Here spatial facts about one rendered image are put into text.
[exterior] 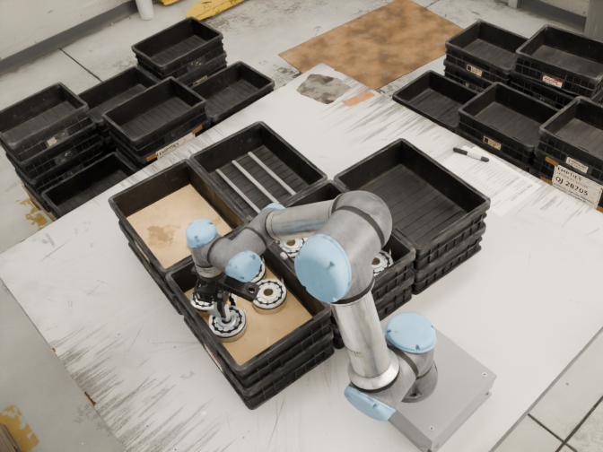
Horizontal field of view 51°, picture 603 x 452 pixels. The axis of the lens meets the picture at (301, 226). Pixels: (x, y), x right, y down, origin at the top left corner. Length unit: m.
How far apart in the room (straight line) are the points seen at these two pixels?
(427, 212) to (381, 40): 2.49
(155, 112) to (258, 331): 1.65
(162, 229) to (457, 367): 1.01
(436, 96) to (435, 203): 1.44
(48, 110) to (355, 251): 2.49
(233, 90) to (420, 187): 1.56
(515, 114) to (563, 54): 0.41
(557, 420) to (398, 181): 1.11
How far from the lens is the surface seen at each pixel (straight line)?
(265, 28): 4.63
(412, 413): 1.65
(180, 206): 2.13
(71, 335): 2.09
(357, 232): 1.15
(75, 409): 2.80
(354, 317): 1.24
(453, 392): 1.68
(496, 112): 3.16
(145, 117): 3.14
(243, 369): 1.59
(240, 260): 1.46
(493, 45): 3.63
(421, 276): 1.88
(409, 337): 1.48
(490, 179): 2.33
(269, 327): 1.76
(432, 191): 2.08
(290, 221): 1.41
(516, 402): 1.82
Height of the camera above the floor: 2.29
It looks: 47 degrees down
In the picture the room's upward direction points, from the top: 8 degrees counter-clockwise
